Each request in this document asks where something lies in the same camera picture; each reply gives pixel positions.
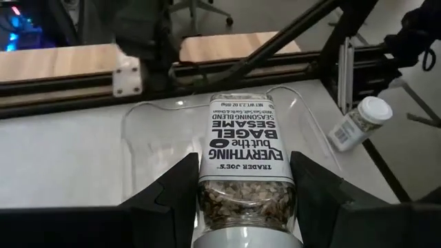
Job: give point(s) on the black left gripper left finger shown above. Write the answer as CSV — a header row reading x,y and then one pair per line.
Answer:
x,y
165,213

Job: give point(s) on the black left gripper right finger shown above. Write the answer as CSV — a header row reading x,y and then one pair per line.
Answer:
x,y
320,206

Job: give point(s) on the white-lid seasoning bottle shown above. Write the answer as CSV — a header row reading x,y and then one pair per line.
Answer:
x,y
244,137
358,125

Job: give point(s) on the clear plastic bin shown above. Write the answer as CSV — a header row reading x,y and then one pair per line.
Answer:
x,y
162,144

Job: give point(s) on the office chair base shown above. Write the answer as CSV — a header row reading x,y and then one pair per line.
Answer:
x,y
193,5

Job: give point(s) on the computer tower with blue lights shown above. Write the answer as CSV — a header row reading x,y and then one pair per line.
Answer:
x,y
17,31

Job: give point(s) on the silver frame bracket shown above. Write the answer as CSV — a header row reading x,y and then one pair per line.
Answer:
x,y
346,75

